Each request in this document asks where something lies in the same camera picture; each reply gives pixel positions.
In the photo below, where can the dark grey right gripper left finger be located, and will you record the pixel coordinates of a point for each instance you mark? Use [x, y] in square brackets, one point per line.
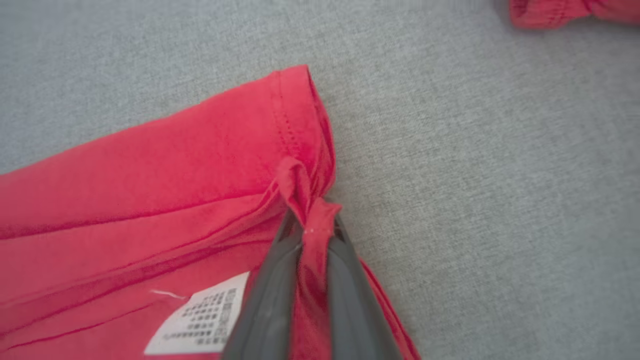
[270, 310]

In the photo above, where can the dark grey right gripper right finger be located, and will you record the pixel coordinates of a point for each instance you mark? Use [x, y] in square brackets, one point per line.
[355, 310]

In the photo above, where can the red jersey with white sleeves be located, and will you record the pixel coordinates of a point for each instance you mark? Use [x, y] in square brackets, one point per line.
[150, 200]

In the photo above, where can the red shorts with white trim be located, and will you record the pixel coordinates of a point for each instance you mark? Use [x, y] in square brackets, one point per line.
[545, 12]

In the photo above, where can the grey fabric sofa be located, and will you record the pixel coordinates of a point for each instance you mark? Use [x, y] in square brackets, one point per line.
[500, 175]

